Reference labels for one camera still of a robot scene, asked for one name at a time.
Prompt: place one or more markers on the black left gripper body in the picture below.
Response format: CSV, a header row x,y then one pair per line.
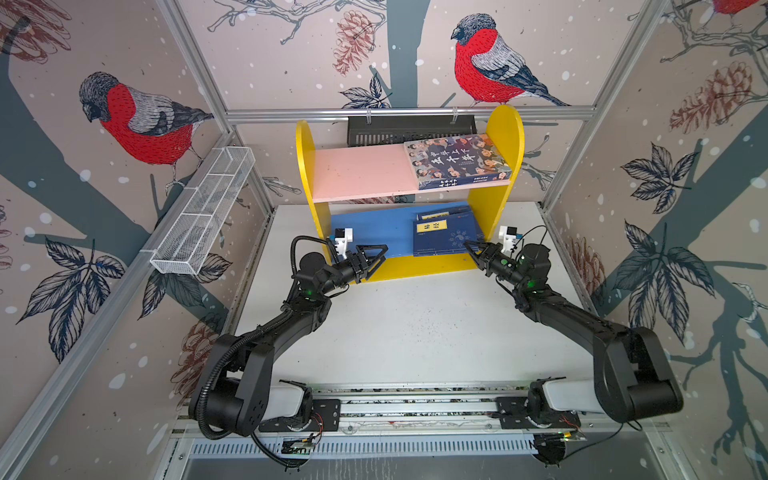
x,y
356,268

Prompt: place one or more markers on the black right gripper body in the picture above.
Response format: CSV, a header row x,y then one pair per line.
x,y
487,260

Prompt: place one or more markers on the navy book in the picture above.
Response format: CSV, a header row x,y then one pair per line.
x,y
445,235
443,212

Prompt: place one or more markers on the colourful portrait cover book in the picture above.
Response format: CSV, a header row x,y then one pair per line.
x,y
455,161

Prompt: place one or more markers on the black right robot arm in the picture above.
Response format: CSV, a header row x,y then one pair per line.
x,y
632,378

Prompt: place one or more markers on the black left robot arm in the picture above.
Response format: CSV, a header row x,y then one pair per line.
x,y
232,393

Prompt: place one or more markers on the black mesh tray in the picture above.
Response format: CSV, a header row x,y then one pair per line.
x,y
386,130

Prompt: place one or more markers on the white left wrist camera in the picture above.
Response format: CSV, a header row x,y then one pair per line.
x,y
341,239

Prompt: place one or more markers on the aluminium rail base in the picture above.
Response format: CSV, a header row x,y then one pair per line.
x,y
409,420

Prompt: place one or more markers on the aluminium horizontal frame bar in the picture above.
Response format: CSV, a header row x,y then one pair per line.
x,y
527,113

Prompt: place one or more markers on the white wire mesh basket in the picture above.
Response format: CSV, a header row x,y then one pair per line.
x,y
193,233

